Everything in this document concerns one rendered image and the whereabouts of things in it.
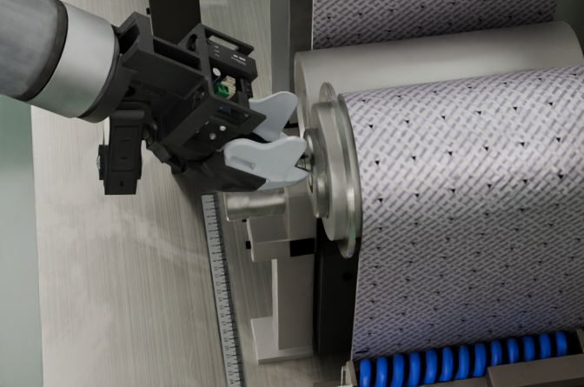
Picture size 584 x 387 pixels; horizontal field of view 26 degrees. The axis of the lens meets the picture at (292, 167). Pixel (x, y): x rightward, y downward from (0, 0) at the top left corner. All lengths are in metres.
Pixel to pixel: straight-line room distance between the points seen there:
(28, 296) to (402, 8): 1.44
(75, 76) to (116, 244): 0.59
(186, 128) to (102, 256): 0.54
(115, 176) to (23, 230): 1.59
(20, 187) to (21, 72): 1.78
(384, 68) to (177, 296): 0.40
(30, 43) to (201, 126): 0.14
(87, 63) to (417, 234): 0.33
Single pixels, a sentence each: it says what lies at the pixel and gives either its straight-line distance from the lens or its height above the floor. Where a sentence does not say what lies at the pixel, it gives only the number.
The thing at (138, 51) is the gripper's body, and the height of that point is 1.45.
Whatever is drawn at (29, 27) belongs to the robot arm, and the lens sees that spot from 0.85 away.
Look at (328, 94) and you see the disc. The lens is 1.03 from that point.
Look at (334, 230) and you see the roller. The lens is 1.02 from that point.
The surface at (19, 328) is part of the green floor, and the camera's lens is 2.45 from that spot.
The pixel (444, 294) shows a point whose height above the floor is 1.13.
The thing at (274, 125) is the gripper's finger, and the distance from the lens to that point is 1.01.
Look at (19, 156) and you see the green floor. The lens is 2.67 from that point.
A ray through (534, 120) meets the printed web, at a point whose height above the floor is 1.31.
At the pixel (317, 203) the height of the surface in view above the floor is 1.26.
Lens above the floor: 2.10
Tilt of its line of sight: 54 degrees down
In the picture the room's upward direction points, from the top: straight up
